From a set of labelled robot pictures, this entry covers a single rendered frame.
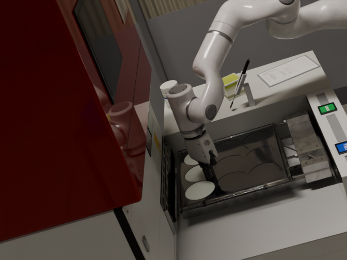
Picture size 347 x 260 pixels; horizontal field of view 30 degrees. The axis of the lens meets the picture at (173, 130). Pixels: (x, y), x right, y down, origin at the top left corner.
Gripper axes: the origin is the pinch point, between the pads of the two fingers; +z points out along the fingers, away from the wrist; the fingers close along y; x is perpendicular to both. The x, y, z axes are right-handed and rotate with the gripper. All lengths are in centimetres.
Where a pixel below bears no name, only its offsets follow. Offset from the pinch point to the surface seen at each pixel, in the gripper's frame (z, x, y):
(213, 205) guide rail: 7.7, 6.6, -5.4
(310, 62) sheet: -5, -66, 8
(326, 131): -4.0, -28.0, -28.3
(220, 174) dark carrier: 2.0, -2.4, -2.3
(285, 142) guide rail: 8.3, -32.6, -3.7
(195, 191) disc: 2.0, 8.0, -1.1
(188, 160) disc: 2.0, -4.2, 16.0
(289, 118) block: 1.2, -37.4, -3.7
